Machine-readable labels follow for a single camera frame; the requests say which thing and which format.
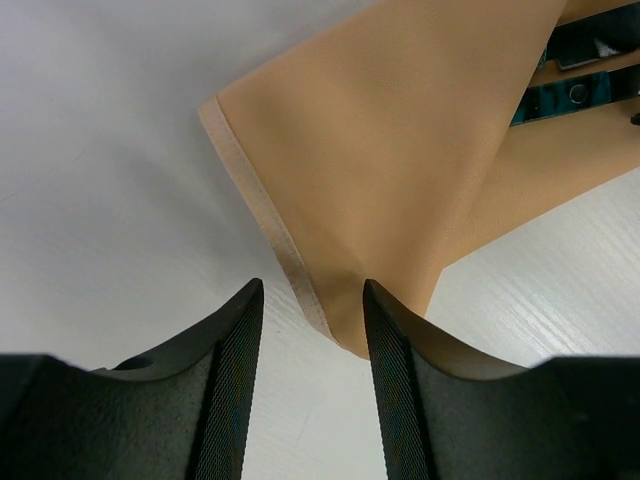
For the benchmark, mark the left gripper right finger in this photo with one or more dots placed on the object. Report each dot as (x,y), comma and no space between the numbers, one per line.
(449,411)

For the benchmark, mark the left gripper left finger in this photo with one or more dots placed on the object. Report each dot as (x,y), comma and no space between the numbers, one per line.
(180,410)

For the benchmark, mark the orange cloth napkin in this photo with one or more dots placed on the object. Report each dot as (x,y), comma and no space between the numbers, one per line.
(383,148)

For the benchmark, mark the fork with green handle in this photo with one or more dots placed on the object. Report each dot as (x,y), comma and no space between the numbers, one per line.
(577,94)

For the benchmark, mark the knife with green handle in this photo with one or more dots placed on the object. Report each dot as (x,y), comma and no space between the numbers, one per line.
(597,37)

